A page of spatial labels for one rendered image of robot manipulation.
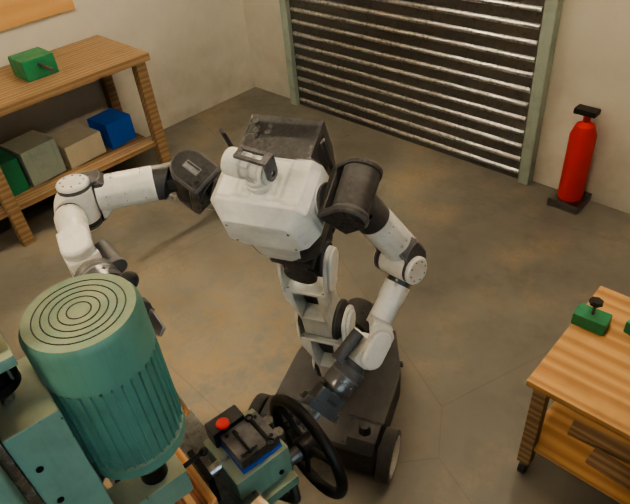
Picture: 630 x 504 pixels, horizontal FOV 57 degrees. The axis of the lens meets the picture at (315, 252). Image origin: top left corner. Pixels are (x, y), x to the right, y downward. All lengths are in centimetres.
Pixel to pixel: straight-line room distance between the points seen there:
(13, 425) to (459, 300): 241
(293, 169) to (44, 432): 80
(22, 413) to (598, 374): 169
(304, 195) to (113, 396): 67
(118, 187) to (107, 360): 72
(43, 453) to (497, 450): 187
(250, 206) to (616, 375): 131
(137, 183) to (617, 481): 178
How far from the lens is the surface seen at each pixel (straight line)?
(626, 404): 206
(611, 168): 373
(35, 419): 92
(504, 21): 366
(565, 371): 209
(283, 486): 139
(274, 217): 137
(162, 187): 151
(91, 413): 95
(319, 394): 158
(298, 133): 147
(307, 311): 196
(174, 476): 122
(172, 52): 490
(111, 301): 91
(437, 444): 248
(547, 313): 303
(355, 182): 134
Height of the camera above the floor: 207
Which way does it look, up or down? 38 degrees down
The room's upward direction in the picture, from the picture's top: 6 degrees counter-clockwise
